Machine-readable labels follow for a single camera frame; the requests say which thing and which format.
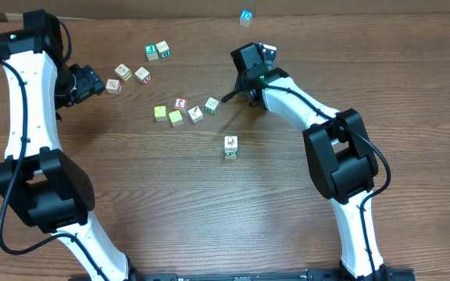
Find white green grid block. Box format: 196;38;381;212
205;97;220;115

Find white animal picture block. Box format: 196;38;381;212
224;136;238;153

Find white green wooden block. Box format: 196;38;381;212
224;151;237;159

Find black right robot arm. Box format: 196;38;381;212
222;42;387;280

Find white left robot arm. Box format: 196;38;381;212
0;9;136;280

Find tan red picture block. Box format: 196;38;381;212
105;79;122;95

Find white pencil picture block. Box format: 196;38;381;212
187;106;204;124

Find white red picture block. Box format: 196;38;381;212
135;66;152;85

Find blue letter block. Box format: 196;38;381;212
239;9;253;27

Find red number three block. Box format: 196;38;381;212
174;98;188;114

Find green J wooden block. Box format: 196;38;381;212
145;44;159;61

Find yellow block right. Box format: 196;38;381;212
169;109;184;126

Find yellow block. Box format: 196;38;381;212
154;105;167;122
169;109;184;126

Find yellow block left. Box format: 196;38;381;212
154;105;167;122

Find green R wooden block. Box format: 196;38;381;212
155;41;171;59

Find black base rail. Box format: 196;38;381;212
68;267;416;281

